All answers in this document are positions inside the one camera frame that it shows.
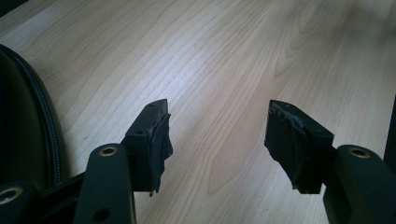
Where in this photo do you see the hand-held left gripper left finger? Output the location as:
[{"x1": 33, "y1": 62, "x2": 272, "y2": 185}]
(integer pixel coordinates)
[{"x1": 120, "y1": 98, "x2": 174, "y2": 198}]

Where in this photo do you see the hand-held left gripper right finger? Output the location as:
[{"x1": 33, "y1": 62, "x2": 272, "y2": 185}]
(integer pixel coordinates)
[{"x1": 263, "y1": 99, "x2": 335, "y2": 195}]

